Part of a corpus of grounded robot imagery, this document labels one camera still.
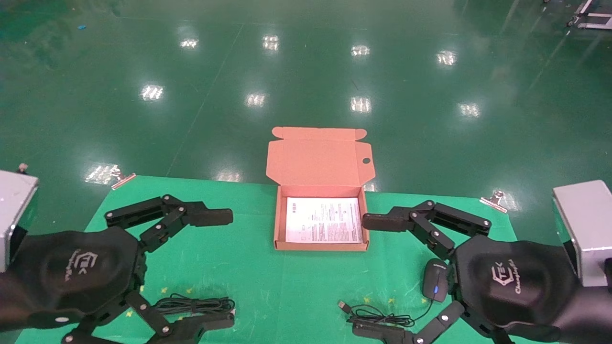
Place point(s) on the brown open cardboard box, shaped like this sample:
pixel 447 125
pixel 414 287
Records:
pixel 315 160

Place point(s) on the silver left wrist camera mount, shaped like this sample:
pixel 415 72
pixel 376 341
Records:
pixel 14 210

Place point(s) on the white metal cart frame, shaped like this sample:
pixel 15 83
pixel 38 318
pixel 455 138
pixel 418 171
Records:
pixel 595 25

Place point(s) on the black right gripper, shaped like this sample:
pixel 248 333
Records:
pixel 516 282

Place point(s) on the metal binder clip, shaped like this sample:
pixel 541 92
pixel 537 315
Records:
pixel 495 202
pixel 123 179

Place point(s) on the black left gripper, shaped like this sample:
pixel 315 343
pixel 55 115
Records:
pixel 81 267

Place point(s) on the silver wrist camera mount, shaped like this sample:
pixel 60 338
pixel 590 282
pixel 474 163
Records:
pixel 14 210
pixel 588 224

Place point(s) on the green table mat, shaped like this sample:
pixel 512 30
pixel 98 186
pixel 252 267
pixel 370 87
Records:
pixel 248 272

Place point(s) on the white printed instruction sheet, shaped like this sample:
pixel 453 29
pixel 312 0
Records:
pixel 325 220

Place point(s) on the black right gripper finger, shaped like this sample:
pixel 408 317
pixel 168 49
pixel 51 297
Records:
pixel 382 221

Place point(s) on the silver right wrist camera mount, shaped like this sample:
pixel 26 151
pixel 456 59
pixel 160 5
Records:
pixel 588 224

